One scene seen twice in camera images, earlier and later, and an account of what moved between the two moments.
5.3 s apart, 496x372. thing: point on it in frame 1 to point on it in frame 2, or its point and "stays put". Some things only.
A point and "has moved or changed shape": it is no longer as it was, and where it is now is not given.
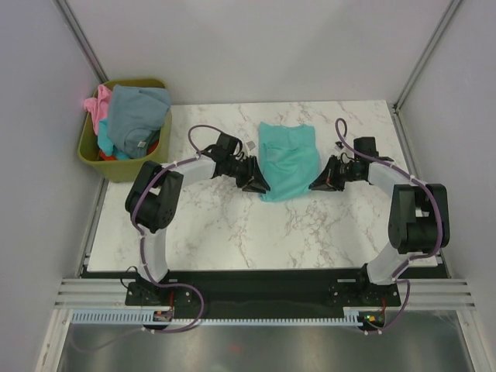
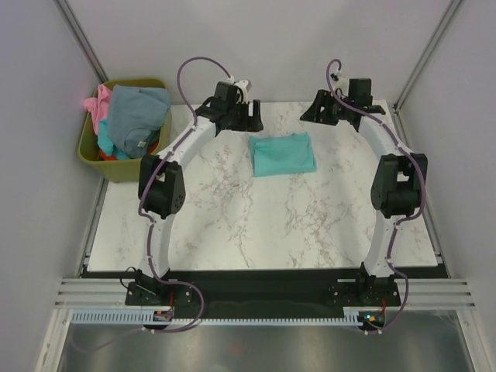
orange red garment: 106,157 stays put
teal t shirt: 289,160 has moved or changed shape
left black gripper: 253,177 to 248,124
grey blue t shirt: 136,115 stays put
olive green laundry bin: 126,170 stays put
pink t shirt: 99,107 stays put
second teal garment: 105,142 stays put
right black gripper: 328,181 to 322,99
